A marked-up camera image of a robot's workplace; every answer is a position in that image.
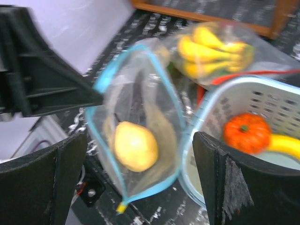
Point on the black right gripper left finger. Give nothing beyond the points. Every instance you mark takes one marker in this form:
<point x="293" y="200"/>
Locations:
<point x="37" y="189"/>

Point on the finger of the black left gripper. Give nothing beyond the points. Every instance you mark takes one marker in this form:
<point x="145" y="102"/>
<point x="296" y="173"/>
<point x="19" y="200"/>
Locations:
<point x="34" y="80"/>

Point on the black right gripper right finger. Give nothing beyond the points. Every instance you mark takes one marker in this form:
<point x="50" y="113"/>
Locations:
<point x="240" y="189"/>

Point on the orange carrot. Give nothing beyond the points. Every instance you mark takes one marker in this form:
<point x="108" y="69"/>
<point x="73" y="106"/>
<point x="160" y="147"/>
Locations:
<point x="248" y="133"/>

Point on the yellow lemon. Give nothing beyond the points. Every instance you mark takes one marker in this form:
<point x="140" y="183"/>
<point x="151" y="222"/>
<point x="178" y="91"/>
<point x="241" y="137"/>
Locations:
<point x="284" y="144"/>

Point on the yellow pear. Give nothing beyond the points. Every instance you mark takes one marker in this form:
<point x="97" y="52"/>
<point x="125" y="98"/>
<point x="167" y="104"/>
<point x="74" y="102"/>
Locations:
<point x="135" y="146"/>

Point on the clear zip bag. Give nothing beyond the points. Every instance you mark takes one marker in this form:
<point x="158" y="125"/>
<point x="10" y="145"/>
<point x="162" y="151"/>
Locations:
<point x="267" y="59"/>
<point x="137" y="88"/>

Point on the yellow bananas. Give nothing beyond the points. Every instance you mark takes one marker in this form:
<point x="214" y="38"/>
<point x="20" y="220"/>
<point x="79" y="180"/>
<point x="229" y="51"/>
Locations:
<point x="208" y="51"/>

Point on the teal plastic basket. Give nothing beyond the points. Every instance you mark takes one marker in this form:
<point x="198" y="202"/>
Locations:
<point x="259" y="114"/>

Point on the wooden rack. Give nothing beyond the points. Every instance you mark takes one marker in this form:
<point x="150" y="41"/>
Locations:
<point x="267" y="17"/>

